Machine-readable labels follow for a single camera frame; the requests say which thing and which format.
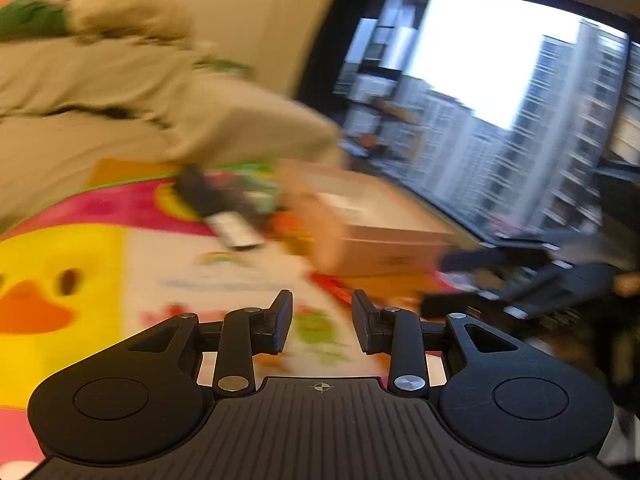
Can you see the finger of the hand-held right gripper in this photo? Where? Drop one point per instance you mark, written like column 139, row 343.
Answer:
column 465, row 305
column 475, row 260

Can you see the cardboard box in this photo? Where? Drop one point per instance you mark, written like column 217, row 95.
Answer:
column 370, row 220

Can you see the colourful cartoon play mat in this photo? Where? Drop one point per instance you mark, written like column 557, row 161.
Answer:
column 75, row 260

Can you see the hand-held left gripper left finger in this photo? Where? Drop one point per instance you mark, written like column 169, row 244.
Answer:
column 283, row 317

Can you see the green plastic item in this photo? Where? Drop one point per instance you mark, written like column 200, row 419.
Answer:
column 257, row 187

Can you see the large window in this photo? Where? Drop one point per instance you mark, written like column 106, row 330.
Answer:
column 480, row 100

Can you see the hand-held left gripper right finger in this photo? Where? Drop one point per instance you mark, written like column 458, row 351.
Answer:
column 361, row 317

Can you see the beige sofa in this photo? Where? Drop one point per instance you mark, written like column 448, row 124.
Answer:
column 125, row 90

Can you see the beige and green plush toy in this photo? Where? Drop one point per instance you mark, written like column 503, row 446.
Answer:
column 110, row 12

